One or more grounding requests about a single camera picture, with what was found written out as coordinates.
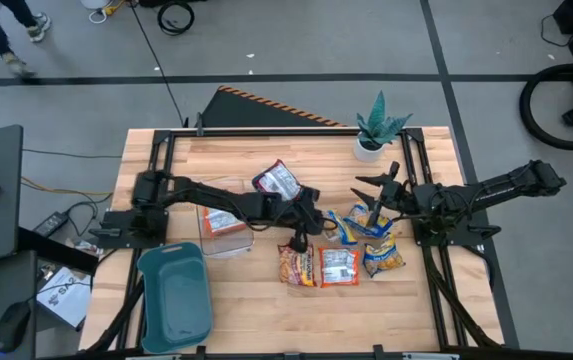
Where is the blue yellow noodle packet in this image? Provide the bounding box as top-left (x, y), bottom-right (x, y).
top-left (362, 233), bottom-right (407, 279)
top-left (343, 201), bottom-right (396, 240)
top-left (323, 208), bottom-right (360, 247)

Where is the orange noodle packet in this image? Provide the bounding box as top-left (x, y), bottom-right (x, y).
top-left (201, 207), bottom-right (248, 237)
top-left (318, 246), bottom-right (361, 289)

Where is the clear plastic organizer bin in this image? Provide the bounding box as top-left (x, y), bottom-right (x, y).
top-left (196, 203), bottom-right (256, 260)

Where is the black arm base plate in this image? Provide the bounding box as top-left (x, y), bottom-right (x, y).
top-left (88, 209), bottom-right (170, 250)
top-left (413, 219), bottom-right (502, 247)

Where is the yellow cable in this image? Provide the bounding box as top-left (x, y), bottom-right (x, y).
top-left (20, 177), bottom-right (115, 197)

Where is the orange shop vacuum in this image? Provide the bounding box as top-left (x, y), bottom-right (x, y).
top-left (518, 63), bottom-right (573, 151)

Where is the large teal plastic bin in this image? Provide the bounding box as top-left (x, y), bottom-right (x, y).
top-left (137, 241), bottom-right (215, 355)

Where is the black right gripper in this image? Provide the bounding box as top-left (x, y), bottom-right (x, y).
top-left (349, 160), bottom-right (417, 226)

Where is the black aluminium table frame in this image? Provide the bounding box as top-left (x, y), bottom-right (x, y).
top-left (85, 127), bottom-right (507, 360)

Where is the yellow red noodle packet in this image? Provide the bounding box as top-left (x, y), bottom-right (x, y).
top-left (277, 243), bottom-right (318, 288)

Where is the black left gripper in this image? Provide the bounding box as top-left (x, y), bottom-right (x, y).
top-left (288, 199), bottom-right (338, 254)

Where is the coiled black cable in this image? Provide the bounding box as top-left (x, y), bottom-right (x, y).
top-left (156, 1), bottom-right (196, 37)

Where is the white printed booklet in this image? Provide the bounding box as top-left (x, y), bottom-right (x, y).
top-left (35, 266), bottom-right (93, 332)

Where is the black ramp with orange stripes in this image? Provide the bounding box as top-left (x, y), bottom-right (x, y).
top-left (200, 84), bottom-right (348, 129)

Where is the dark lower desk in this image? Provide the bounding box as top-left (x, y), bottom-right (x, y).
top-left (0, 249), bottom-right (40, 360)

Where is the long black floor cable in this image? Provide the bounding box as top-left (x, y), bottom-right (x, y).
top-left (128, 0), bottom-right (188, 127)

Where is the black computer mouse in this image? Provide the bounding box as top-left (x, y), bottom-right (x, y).
top-left (0, 300), bottom-right (33, 354)

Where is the red white noodle packet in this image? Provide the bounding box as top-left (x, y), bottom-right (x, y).
top-left (251, 158), bottom-right (303, 202)

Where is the snake plant in white pot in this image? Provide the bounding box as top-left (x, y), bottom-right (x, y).
top-left (353, 89), bottom-right (414, 164)

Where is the black power adapter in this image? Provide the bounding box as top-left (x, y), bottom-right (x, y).
top-left (33, 211), bottom-right (70, 239)

